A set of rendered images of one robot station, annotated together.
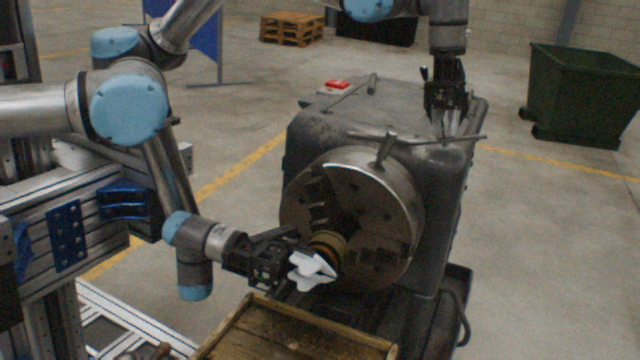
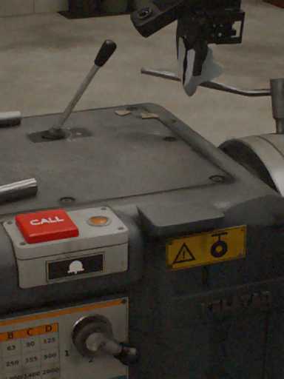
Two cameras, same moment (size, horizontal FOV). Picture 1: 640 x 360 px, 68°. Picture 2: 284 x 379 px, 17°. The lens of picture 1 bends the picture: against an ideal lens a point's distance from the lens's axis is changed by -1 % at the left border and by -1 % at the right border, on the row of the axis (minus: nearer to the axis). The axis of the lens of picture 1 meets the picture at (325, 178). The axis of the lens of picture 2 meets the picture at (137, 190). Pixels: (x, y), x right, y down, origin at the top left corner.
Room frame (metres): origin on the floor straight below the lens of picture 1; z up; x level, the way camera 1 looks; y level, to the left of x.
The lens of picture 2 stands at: (2.01, 0.82, 1.72)
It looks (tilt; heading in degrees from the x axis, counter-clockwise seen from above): 23 degrees down; 229
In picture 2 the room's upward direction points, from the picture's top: straight up
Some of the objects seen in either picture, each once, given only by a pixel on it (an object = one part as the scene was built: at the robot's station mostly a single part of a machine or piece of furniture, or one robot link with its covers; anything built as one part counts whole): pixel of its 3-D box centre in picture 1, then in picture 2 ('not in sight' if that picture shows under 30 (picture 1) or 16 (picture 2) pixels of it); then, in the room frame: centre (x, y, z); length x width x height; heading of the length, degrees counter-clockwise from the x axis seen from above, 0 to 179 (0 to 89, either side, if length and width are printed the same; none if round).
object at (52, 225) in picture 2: (337, 85); (46, 229); (1.43, -0.01, 1.26); 0.06 x 0.06 x 0.02; 70
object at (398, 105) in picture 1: (388, 165); (43, 291); (1.32, -0.18, 1.06); 0.59 x 0.48 x 0.39; 160
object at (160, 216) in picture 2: (316, 104); (178, 219); (1.28, 0.05, 1.24); 0.09 x 0.08 x 0.03; 160
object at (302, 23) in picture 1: (293, 28); not in sight; (9.10, 0.89, 0.22); 1.25 x 0.86 x 0.44; 165
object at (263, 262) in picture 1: (259, 258); not in sight; (0.76, 0.11, 1.08); 0.12 x 0.09 x 0.08; 70
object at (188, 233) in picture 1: (193, 234); not in sight; (0.82, 0.26, 1.08); 0.11 x 0.08 x 0.09; 70
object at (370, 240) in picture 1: (378, 250); not in sight; (0.83, -0.13, 1.08); 0.12 x 0.11 x 0.05; 70
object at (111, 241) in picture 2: (334, 95); (65, 246); (1.41, 0.00, 1.23); 0.13 x 0.08 x 0.05; 160
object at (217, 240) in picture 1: (225, 243); not in sight; (0.79, 0.18, 1.08); 0.08 x 0.05 x 0.08; 160
